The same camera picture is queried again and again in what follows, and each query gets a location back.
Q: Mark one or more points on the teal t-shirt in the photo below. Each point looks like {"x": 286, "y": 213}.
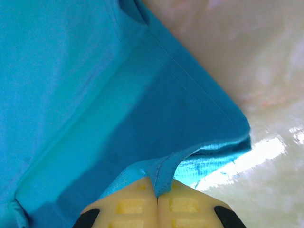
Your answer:
{"x": 71, "y": 71}

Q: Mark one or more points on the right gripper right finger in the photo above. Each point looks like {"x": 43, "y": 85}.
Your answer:
{"x": 190, "y": 209}

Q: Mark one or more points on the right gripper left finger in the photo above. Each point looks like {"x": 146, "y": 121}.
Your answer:
{"x": 128, "y": 209}

